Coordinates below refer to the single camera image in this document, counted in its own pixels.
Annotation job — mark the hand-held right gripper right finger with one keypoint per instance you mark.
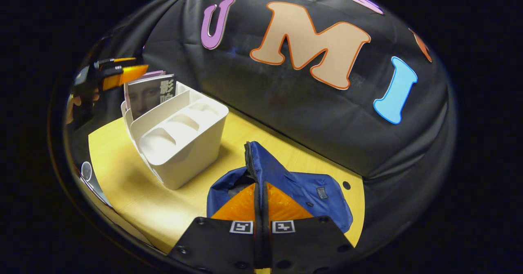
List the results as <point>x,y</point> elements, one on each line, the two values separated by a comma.
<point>302,249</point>

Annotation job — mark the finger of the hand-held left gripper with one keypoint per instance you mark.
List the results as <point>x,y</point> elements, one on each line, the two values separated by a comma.
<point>118,60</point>
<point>122,77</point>

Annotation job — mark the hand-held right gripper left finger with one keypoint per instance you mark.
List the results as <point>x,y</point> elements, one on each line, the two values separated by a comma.
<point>229,249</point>

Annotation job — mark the grey portrait cover book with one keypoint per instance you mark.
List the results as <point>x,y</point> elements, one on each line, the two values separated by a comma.
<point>149,96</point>

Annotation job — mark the pink cover book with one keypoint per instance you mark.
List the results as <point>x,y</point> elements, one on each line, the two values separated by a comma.
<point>155,74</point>

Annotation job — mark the blue schoolbag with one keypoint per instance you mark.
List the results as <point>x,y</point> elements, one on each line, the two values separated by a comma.
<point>302,184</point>

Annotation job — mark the white plastic bookshelf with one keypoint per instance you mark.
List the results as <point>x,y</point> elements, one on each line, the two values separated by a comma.
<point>179,151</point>

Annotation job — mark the black backdrop cloth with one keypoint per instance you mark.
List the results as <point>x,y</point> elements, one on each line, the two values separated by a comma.
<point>286,110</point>

